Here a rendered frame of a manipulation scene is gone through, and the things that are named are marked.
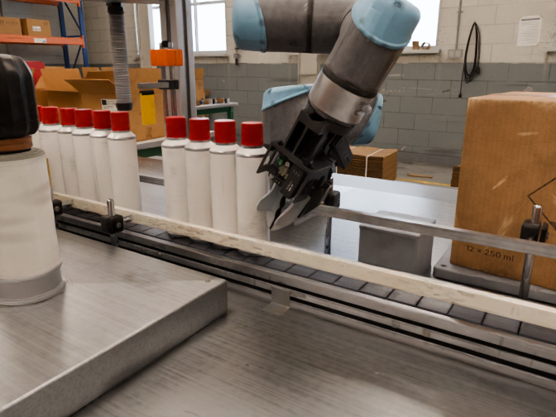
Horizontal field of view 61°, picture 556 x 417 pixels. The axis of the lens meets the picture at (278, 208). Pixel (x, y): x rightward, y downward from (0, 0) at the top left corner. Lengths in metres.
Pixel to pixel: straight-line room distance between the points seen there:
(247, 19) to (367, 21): 0.18
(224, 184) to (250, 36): 0.22
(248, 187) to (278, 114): 0.37
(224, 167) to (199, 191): 0.07
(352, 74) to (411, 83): 5.66
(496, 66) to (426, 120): 0.96
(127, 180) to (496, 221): 0.64
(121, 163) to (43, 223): 0.30
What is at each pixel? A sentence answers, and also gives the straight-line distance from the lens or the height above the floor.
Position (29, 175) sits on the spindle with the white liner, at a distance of 0.64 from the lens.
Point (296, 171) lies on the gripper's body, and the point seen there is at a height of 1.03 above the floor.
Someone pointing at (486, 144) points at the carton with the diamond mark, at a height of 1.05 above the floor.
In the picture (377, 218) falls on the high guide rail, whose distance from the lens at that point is 0.68.
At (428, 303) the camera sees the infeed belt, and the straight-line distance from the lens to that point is 0.64.
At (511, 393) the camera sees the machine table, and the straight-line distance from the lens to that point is 0.60.
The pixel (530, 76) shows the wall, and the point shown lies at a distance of 5.96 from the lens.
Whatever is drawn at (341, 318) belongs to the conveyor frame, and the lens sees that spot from 0.66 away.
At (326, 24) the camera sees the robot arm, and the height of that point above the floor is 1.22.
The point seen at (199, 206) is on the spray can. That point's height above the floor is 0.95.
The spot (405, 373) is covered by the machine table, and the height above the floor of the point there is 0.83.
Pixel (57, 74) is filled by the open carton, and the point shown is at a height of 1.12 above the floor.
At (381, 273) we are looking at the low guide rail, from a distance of 0.62.
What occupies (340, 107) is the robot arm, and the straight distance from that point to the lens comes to 0.59.
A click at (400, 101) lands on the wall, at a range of 6.29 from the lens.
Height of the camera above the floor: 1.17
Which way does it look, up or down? 17 degrees down
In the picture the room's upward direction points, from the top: straight up
